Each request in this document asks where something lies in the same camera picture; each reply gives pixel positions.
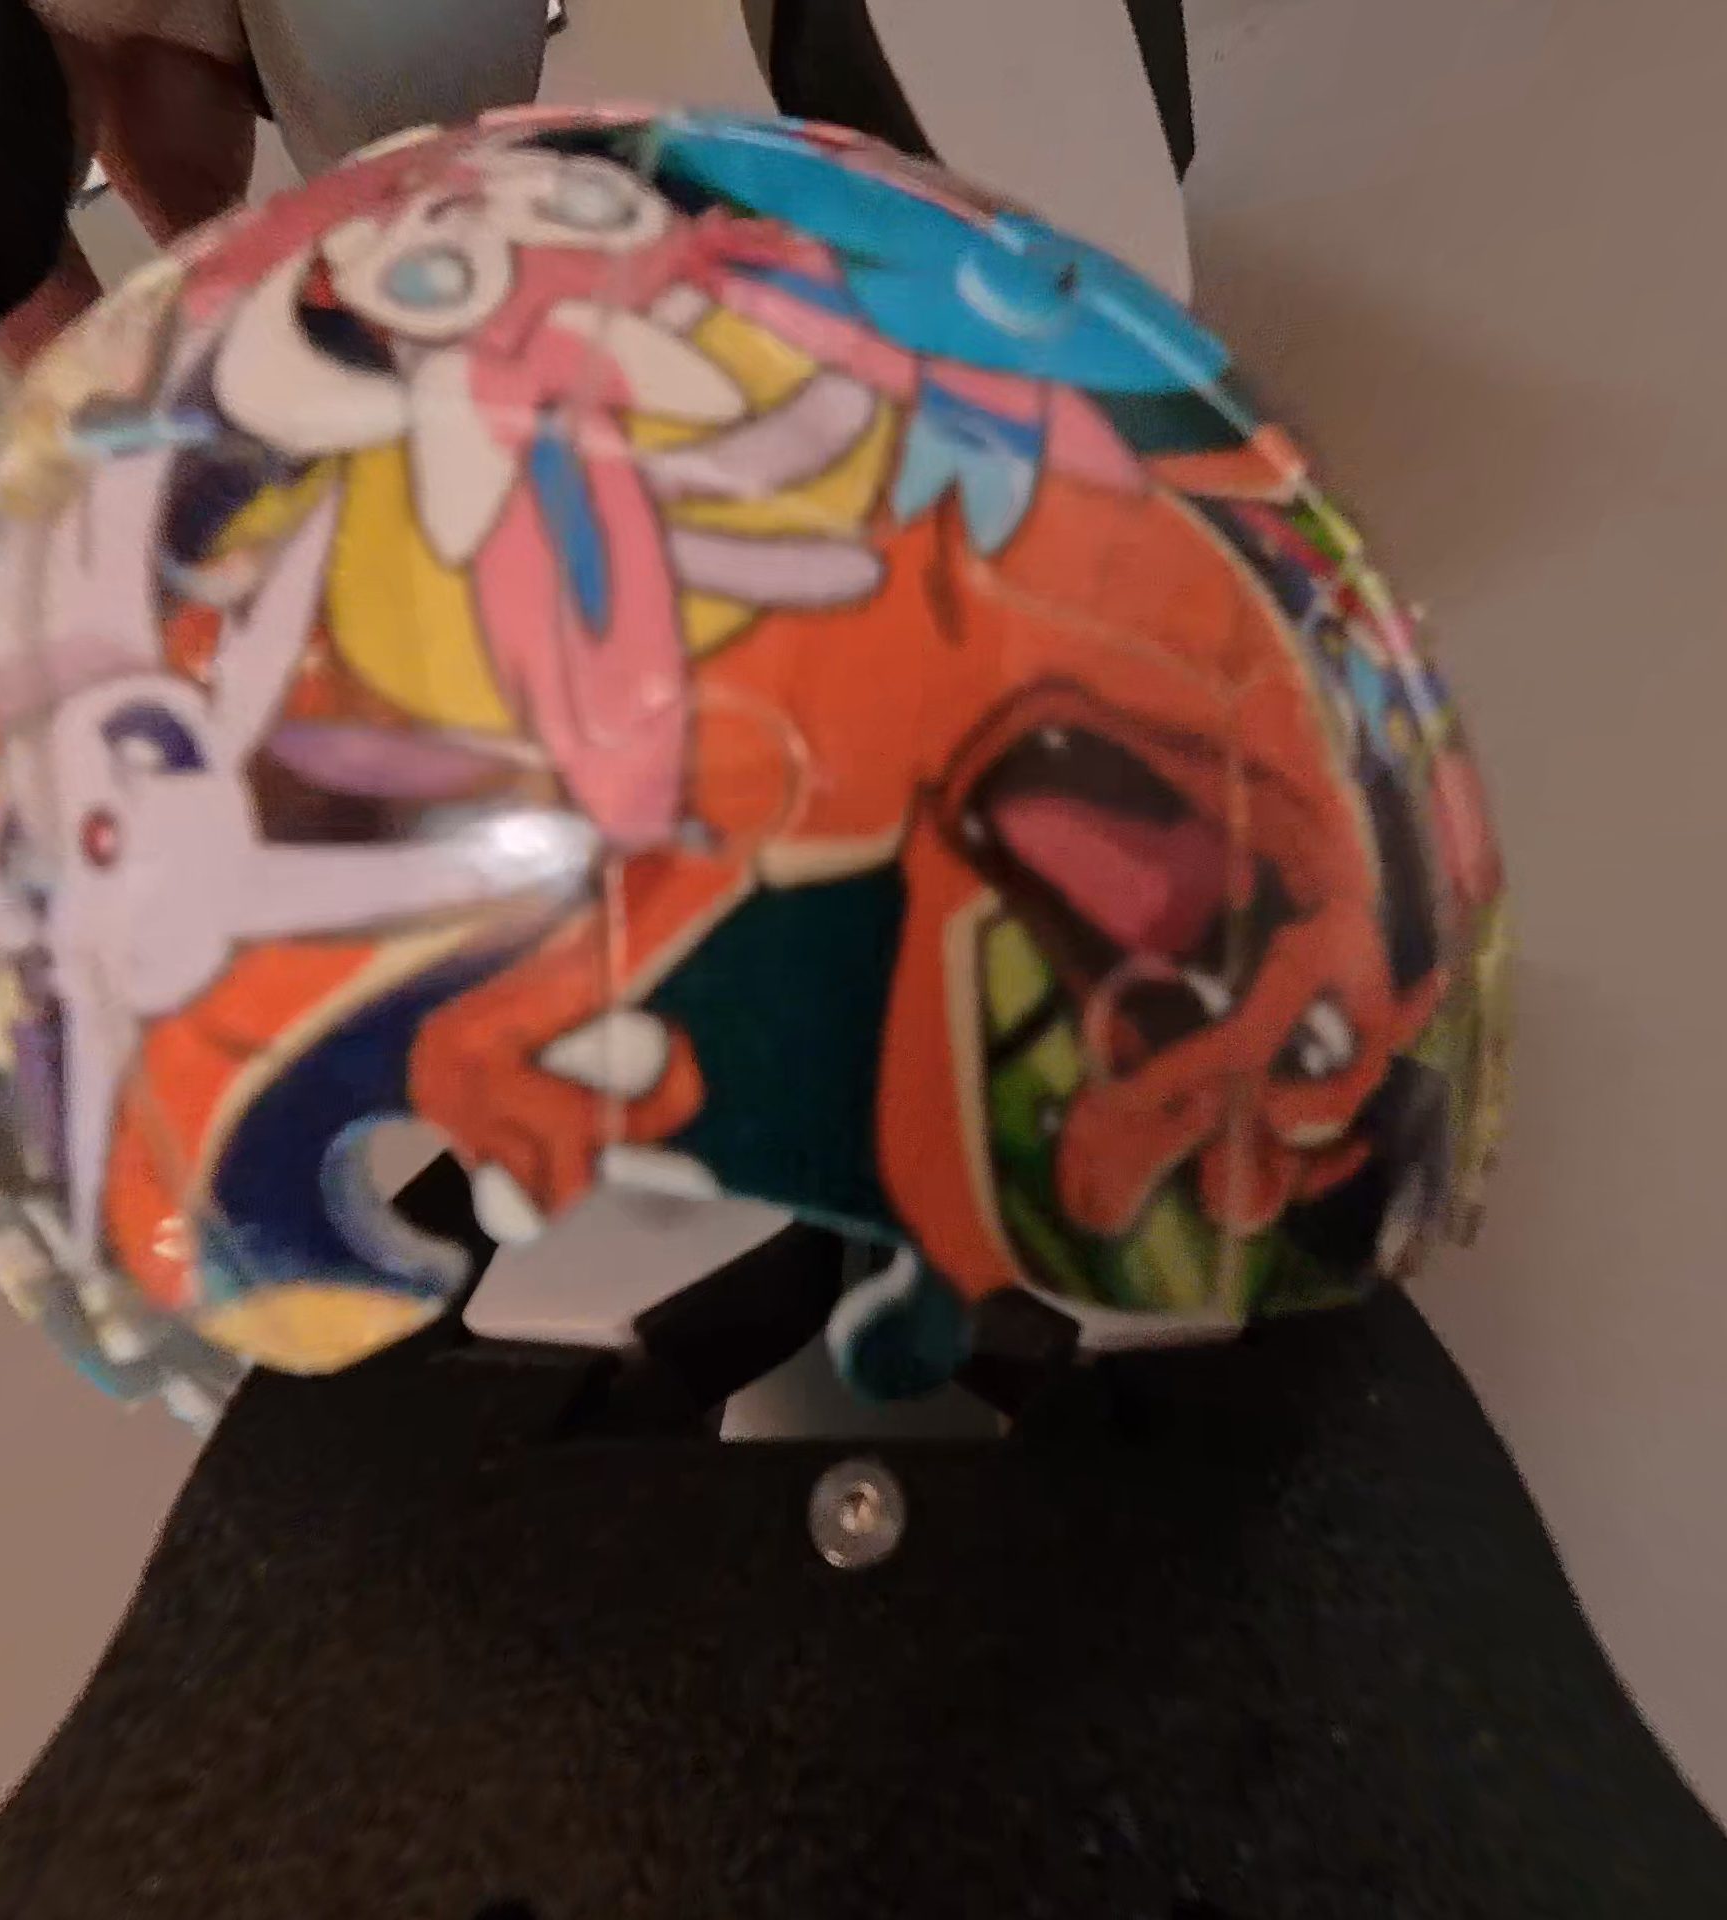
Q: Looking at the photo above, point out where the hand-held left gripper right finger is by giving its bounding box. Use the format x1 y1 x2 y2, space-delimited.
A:
965 1285 1255 1390

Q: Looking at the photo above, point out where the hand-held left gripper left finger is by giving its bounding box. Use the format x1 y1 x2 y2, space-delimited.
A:
461 1199 835 1390

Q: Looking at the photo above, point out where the colourful puzzle ball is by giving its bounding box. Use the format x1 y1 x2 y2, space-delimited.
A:
0 104 1517 1420

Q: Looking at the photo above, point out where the person's right hand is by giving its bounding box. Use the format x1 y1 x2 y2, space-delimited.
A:
53 29 277 254

